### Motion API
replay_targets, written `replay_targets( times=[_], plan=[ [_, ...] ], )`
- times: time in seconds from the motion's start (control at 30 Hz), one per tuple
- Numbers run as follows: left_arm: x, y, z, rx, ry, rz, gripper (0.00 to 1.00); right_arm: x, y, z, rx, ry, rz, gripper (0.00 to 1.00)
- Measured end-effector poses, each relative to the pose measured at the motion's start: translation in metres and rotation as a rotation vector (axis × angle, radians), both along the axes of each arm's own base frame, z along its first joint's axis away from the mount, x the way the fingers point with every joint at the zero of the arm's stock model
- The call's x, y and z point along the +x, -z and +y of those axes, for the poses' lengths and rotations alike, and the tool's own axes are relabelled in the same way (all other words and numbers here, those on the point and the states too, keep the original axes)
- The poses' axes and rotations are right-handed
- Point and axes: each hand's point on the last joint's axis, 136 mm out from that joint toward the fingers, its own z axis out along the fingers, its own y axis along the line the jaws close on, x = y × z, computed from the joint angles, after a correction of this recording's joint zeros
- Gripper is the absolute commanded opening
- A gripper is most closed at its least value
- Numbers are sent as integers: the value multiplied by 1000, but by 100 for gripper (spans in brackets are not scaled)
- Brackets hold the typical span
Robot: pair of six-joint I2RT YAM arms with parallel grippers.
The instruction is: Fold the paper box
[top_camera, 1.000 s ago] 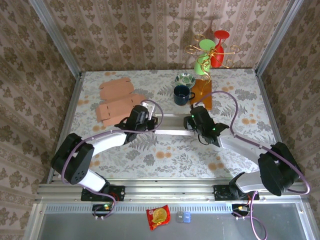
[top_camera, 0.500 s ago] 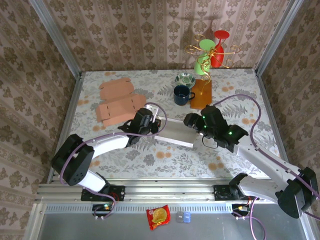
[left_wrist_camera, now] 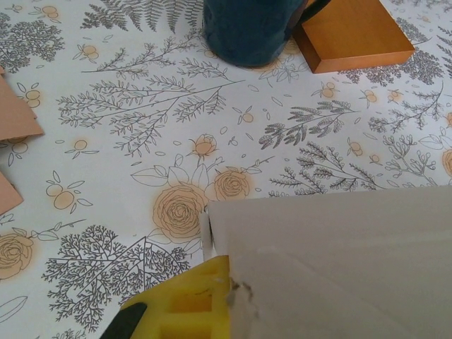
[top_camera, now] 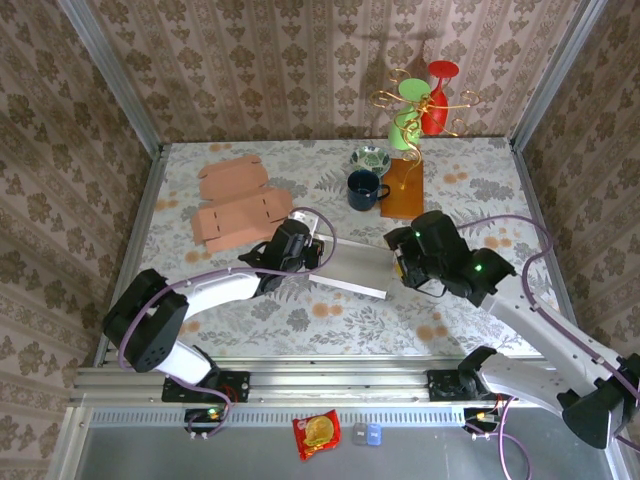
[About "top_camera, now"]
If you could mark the white paper box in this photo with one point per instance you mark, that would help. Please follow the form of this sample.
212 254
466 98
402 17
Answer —
355 265

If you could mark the pink paper box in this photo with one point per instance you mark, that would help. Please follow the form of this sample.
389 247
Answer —
240 210

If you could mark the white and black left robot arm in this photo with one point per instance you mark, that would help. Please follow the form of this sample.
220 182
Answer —
150 330

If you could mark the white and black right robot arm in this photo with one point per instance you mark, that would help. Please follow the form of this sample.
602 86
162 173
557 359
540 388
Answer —
540 325

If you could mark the floral tablecloth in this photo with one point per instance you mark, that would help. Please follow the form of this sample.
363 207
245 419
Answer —
350 320

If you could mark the dark blue mug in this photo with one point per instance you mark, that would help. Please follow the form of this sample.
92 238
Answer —
362 192

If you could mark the green leaf patterned bowl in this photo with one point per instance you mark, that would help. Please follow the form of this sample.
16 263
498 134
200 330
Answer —
370 160

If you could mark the green plastic wine glass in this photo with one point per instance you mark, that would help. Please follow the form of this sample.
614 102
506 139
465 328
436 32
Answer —
412 90

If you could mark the small black circuit board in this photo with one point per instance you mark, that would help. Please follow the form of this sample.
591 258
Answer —
200 415
475 415

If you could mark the small blue packet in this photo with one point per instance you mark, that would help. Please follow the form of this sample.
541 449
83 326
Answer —
374 434

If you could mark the small grey packet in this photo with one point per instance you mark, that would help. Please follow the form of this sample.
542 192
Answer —
359 434

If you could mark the red snack packet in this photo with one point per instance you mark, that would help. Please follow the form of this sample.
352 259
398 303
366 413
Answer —
317 434

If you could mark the red plastic wine glass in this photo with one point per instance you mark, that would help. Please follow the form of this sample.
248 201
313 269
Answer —
442 70

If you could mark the grey metal tray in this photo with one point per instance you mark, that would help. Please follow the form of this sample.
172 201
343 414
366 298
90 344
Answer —
250 455

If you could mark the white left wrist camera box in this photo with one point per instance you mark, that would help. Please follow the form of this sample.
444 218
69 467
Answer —
305 217

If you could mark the aluminium table side rail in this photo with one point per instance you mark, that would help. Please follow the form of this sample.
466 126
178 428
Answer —
145 200
534 200

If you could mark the long aluminium base rail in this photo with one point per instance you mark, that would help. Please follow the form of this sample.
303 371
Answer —
340 382

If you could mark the aluminium frame post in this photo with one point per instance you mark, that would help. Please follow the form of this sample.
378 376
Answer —
114 80
555 75

